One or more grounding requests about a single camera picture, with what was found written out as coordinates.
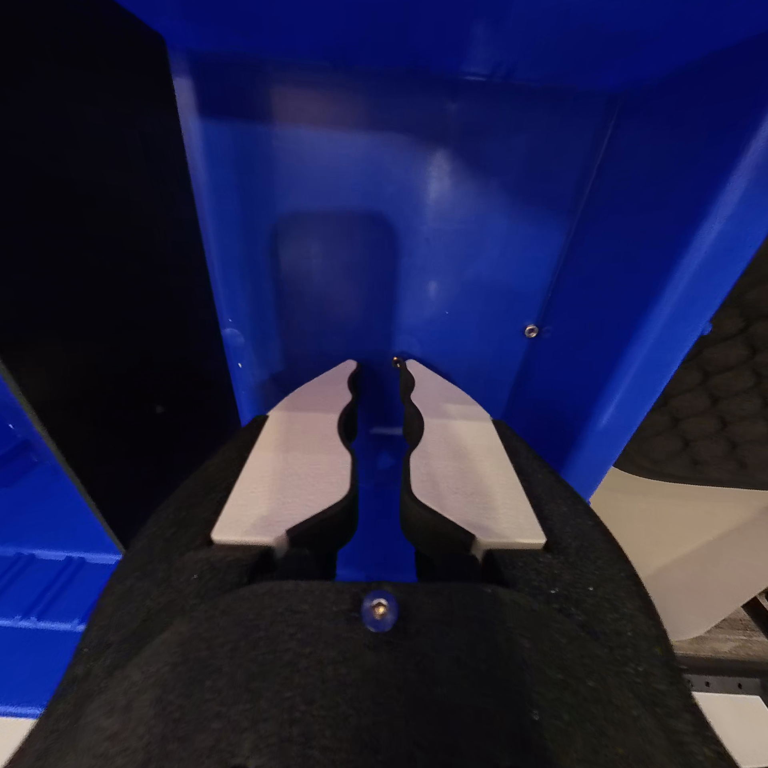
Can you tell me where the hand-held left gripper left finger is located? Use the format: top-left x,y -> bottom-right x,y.
210,359 -> 362,578

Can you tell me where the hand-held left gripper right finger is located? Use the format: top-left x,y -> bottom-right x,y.
398,358 -> 548,578

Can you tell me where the blue plastic bin with divider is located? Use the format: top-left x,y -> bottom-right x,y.
0,0 -> 768,721

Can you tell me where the black textured pad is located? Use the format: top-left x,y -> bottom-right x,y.
617,239 -> 768,490

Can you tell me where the black bin divider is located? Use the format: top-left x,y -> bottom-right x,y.
0,0 -> 241,550

